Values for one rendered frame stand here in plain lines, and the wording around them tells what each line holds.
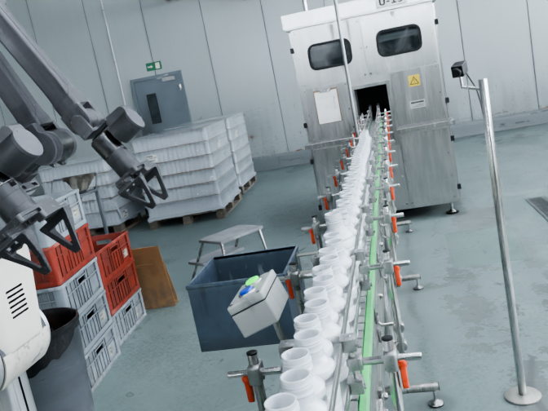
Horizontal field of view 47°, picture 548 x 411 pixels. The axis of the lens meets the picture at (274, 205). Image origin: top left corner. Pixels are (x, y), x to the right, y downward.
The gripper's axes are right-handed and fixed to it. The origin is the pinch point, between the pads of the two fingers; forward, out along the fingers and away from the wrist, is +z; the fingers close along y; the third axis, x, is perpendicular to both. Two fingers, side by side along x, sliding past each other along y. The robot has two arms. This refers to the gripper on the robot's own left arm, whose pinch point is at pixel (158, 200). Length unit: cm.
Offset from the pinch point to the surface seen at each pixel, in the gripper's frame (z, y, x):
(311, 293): 29, -46, -25
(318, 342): 31, -62, -27
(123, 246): -6, 284, 153
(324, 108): 22, 462, -8
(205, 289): 28, 39, 24
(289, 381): 30, -72, -24
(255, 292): 26.8, -26.8, -11.8
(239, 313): 27.8, -27.7, -6.8
